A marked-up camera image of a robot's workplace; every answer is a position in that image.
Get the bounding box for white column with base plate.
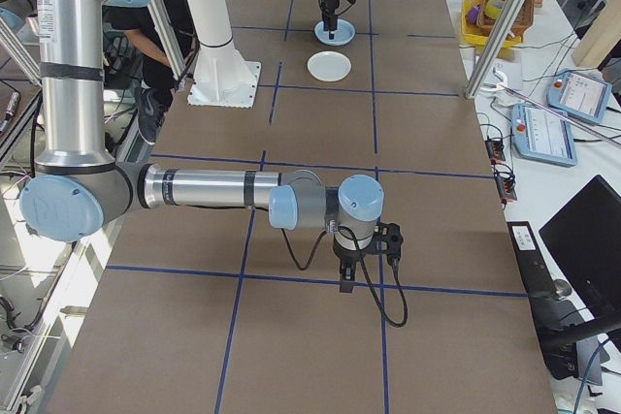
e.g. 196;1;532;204
172;0;262;109

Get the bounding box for person in black clothes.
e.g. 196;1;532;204
101;0;200;146

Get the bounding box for white plate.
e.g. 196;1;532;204
307;50;353;83

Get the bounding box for yellow plastic basket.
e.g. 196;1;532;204
460;0;523;50

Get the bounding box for light wooden board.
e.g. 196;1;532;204
574;0;621;71

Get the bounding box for black box with white label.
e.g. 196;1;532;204
507;220;555;299

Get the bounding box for blue cable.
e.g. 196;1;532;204
574;338;610;414

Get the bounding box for white side desk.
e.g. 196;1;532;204
445;0;621;414

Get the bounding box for black monitor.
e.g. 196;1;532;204
538;174;621;319

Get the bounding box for brown wicker basket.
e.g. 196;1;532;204
477;0;536;40

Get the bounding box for aluminium extrusion post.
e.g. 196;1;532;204
463;0;552;100

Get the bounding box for black orange terminal module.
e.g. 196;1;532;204
492;169;520;207
484;137;507;166

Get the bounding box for blue grey teach pendant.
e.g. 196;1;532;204
509;102;578;166
546;69;613;125

